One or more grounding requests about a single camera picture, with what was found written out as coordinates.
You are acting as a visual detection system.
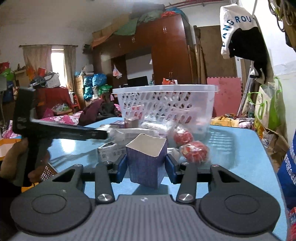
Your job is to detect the orange hanging bag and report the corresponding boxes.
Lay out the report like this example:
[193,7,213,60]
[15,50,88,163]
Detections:
[162,78,178,85]

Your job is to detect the pink foam mat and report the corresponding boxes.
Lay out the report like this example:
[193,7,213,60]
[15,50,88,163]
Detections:
[207,77,242,117]

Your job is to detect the purple and white box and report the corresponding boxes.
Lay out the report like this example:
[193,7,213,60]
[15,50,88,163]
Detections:
[110,120,125,128]

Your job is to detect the dark red wooden wardrobe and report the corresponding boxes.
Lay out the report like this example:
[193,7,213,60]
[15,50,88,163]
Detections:
[92,14,197,88]

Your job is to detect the dark blue carton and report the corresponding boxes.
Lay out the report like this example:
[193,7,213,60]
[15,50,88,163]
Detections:
[126,133,168,189]

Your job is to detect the red and blue small box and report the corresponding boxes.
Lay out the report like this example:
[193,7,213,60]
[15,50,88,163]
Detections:
[288,207,296,241]

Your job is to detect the white roll in plastic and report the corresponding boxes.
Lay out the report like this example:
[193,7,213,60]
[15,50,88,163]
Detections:
[140,121,173,137]

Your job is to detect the window curtains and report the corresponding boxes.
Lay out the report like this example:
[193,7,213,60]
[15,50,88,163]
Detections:
[21,45,77,90]

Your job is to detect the white and black hanging cap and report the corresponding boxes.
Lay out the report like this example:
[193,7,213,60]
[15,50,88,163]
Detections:
[219,4,268,81]

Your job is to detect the red ball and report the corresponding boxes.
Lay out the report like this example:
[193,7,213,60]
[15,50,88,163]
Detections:
[180,141,209,165]
[173,126,194,147]

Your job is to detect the blue shopping bag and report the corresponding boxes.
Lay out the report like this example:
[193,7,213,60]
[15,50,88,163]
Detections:
[277,135,296,210]

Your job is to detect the green and white tote bag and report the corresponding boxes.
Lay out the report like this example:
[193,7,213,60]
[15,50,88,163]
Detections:
[247,76,285,131]

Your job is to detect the white Kent cigarette box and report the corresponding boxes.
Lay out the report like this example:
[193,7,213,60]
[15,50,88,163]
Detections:
[97,142,126,162]

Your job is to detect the person's left hand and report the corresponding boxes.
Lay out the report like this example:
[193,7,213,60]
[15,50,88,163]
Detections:
[1,138,50,183]

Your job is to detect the yellow patterned blanket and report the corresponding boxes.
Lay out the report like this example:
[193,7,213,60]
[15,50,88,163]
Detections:
[211,116,239,128]

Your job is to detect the white plastic laundry basket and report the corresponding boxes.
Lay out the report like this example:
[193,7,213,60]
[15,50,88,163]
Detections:
[112,84,219,140]

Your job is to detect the pink floral bedding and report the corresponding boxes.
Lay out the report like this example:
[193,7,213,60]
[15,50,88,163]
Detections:
[42,111,82,125]

